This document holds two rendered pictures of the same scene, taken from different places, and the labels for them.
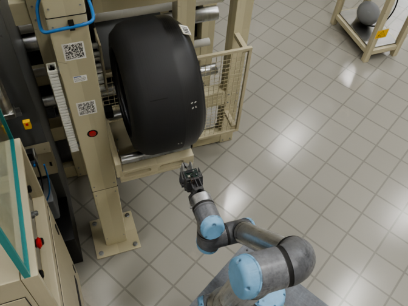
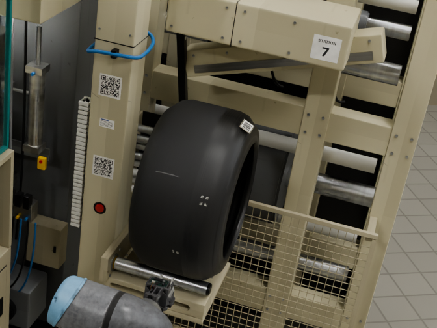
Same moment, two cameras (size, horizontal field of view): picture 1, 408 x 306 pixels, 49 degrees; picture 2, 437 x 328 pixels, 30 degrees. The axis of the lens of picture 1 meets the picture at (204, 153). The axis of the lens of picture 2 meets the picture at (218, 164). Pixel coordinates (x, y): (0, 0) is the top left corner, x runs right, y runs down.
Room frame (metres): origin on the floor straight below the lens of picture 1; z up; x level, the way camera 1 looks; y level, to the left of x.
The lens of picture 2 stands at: (-0.52, -1.16, 2.53)
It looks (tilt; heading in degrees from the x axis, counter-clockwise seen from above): 28 degrees down; 35
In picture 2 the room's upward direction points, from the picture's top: 9 degrees clockwise
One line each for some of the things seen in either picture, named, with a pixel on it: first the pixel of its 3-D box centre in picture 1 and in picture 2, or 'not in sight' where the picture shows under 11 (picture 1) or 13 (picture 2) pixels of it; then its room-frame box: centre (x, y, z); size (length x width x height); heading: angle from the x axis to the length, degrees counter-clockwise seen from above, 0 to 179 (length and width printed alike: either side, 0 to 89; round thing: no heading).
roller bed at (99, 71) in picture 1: (82, 63); (155, 157); (1.65, 0.64, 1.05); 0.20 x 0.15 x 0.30; 113
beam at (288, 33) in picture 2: not in sight; (263, 19); (1.71, 0.29, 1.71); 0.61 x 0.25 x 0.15; 113
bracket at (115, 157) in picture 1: (110, 138); (125, 241); (1.32, 0.45, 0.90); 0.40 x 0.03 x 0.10; 23
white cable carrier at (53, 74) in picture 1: (65, 111); (83, 164); (1.21, 0.58, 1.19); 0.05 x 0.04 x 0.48; 23
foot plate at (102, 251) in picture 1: (114, 234); not in sight; (1.27, 0.51, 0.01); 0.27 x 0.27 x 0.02; 23
